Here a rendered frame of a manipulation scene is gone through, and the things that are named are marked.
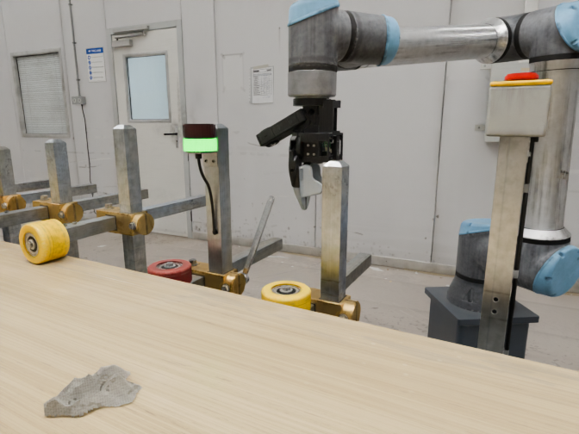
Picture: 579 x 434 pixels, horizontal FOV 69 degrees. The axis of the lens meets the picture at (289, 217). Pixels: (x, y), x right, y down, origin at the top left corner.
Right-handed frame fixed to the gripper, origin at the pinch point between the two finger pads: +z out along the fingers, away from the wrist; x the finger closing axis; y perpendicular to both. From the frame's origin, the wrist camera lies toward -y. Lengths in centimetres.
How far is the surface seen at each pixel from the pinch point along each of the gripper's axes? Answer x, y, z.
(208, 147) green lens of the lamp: -13.7, -11.9, -11.3
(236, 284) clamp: -8.6, -10.1, 16.2
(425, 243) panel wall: 262, -19, 78
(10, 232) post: -9, -88, 15
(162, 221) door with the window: 249, -290, 87
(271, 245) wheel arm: 17.3, -17.1, 15.8
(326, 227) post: -9.5, 9.5, 1.9
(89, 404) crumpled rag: -52, 4, 10
